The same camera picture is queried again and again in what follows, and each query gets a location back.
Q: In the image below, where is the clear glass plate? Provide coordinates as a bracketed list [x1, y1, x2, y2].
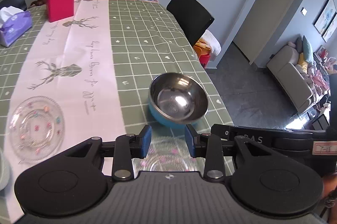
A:
[9, 96, 65, 163]
[132, 135, 205, 176]

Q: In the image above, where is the blue steel bowl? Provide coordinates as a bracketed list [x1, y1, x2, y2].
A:
[148, 72, 209, 129]

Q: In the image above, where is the green ceramic bowl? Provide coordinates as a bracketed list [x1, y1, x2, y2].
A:
[0, 149, 10, 190]

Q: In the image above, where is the person right hand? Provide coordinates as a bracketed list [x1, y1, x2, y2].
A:
[322, 173, 337, 209]

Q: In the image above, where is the beige sofa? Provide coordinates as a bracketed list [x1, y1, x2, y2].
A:
[267, 36, 314, 113]

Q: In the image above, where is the red orange stool stack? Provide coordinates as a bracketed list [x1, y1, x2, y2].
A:
[193, 41, 211, 68]

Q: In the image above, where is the white cloth on stool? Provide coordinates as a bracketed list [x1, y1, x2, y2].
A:
[200, 29, 221, 57]

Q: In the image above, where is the green checked tablecloth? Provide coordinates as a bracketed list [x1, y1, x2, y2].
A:
[1, 0, 232, 138]

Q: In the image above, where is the black chair right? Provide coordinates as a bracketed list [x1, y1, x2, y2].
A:
[166, 0, 215, 47]

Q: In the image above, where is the black chair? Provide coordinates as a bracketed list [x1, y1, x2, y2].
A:
[0, 0, 27, 11]
[166, 0, 215, 47]

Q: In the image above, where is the red square box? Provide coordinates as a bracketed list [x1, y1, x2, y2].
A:
[46, 0, 74, 23]

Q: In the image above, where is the cream door right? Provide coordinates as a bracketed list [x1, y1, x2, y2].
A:
[234, 0, 294, 64]

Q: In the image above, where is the purple tissue box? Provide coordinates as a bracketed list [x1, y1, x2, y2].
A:
[1, 6, 33, 48]

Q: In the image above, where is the black chair far left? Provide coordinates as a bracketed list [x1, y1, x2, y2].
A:
[0, 0, 27, 11]

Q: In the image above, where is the framed wall picture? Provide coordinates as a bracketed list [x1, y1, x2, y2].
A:
[314, 0, 336, 43]

